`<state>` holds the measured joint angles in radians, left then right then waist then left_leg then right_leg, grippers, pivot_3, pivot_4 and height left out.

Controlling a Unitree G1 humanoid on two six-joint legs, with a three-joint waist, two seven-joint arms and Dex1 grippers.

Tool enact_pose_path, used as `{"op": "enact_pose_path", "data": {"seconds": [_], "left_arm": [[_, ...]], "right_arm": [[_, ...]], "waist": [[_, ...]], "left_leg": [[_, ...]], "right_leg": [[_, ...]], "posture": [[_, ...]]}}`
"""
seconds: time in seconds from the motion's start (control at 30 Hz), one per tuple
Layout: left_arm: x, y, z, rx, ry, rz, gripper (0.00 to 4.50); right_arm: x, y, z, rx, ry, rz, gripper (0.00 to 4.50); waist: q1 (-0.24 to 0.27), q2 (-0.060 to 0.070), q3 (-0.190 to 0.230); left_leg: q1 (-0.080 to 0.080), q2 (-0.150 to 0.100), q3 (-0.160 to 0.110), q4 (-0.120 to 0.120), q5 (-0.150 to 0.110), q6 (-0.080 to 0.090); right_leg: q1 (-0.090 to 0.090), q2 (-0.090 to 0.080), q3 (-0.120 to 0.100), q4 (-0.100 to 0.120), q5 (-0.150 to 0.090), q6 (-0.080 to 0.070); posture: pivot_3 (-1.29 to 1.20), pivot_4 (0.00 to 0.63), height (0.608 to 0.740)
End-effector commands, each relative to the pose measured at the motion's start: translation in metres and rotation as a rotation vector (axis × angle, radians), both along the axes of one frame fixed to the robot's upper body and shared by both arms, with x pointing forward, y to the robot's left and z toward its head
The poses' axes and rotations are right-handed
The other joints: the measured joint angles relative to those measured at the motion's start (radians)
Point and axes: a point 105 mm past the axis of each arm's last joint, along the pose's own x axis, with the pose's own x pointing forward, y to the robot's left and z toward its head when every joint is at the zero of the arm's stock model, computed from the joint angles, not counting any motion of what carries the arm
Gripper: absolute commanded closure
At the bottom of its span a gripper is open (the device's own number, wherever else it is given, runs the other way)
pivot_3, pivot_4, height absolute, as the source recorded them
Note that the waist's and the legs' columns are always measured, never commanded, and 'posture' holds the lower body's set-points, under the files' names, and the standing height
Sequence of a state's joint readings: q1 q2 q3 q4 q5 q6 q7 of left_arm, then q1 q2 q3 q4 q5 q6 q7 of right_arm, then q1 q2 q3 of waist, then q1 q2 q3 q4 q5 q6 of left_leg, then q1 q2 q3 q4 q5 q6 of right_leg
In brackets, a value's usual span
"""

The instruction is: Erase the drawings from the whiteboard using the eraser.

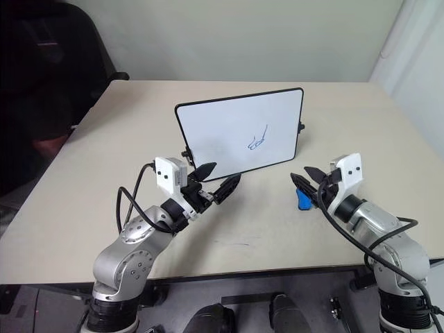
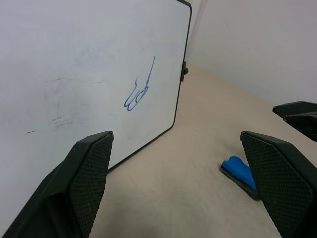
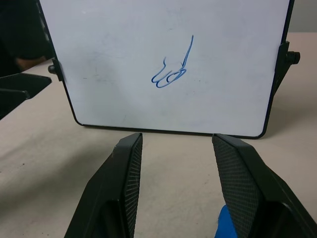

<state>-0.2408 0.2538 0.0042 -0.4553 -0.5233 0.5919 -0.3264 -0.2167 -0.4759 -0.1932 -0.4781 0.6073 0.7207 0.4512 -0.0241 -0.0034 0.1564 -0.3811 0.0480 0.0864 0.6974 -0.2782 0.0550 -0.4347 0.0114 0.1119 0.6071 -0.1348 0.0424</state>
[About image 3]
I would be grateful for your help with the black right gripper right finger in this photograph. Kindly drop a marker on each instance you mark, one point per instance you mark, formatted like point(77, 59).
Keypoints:
point(247, 178)

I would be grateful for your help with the white board with black frame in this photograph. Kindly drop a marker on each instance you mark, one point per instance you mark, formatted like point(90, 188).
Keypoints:
point(138, 62)

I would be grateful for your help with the blue object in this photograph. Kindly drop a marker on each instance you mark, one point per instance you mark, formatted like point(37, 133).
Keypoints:
point(225, 223)

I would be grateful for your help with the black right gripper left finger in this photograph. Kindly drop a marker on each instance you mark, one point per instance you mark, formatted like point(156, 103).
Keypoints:
point(109, 188)

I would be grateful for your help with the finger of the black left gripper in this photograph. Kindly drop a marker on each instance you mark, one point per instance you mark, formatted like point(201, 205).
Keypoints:
point(22, 81)
point(11, 100)

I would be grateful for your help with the person in dark clothing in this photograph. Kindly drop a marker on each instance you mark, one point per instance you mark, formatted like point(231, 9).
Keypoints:
point(17, 29)

